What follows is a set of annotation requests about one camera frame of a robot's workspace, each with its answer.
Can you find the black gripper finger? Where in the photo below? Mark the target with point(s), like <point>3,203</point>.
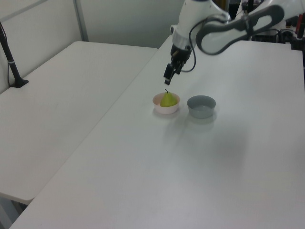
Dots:
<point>168,75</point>
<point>179,69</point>

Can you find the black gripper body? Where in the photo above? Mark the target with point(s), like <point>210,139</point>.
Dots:
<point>180,53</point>

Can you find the green pear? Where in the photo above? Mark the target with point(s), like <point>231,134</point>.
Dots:
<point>168,101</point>

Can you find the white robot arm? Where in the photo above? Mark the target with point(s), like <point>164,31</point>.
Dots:
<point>188,19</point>

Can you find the pink bowl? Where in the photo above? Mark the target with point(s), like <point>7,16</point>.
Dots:
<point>166,111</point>

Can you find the grey bowl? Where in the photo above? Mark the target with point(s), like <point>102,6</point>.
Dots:
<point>201,113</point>

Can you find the black equipment clutter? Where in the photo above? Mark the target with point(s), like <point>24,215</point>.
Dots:
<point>269,35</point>

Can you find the white side table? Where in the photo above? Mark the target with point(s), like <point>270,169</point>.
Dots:
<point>59,107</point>

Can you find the black pole stand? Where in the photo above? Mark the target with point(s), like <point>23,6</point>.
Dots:
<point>13,69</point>

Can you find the grey partition post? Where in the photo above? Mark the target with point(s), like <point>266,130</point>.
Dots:
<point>81,21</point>

